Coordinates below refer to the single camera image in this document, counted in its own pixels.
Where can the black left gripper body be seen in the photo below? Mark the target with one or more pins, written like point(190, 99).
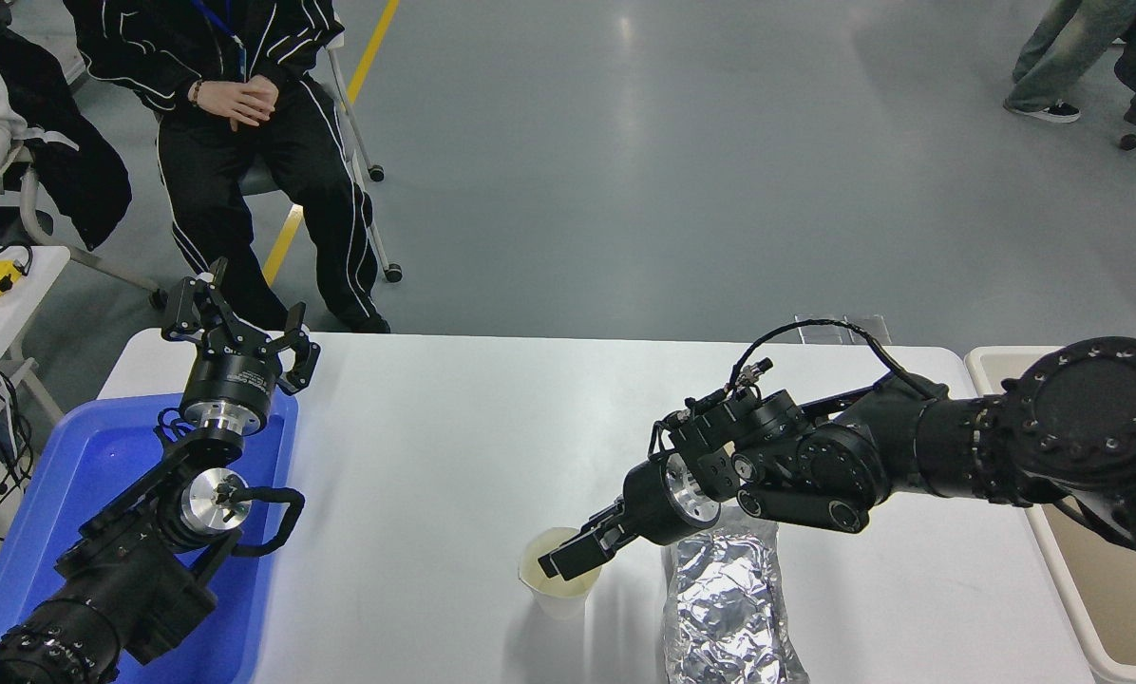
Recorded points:
point(231, 380)

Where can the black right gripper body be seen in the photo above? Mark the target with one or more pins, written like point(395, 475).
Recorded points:
point(653, 503)

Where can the white paper cup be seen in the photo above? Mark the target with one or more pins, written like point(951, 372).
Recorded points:
point(558, 604)

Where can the grey chair with white frame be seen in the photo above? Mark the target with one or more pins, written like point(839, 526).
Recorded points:
point(392, 274)

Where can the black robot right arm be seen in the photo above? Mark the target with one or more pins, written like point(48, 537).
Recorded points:
point(1081, 418)

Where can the person's right hand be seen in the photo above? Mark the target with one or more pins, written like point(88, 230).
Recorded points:
point(228, 103)

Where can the person's left hand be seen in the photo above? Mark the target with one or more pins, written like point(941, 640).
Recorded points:
point(266, 95)

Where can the white framed chair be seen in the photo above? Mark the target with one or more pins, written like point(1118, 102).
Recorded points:
point(103, 271)

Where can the crumpled silver foil tray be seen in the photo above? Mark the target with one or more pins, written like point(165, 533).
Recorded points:
point(725, 608)

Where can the blue plastic tray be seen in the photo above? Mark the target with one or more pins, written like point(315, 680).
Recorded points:
point(103, 456)

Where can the black jacket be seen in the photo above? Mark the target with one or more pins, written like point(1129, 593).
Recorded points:
point(74, 171)

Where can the small white side table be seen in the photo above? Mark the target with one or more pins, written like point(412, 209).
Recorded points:
point(3, 323)

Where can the metal floor socket cover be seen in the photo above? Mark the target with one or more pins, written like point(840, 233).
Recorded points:
point(819, 334)
point(872, 332)

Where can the grey floor platform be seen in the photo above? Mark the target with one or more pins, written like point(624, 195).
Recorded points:
point(72, 68)

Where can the large pale plastic bin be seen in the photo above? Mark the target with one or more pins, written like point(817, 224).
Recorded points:
point(1081, 589)

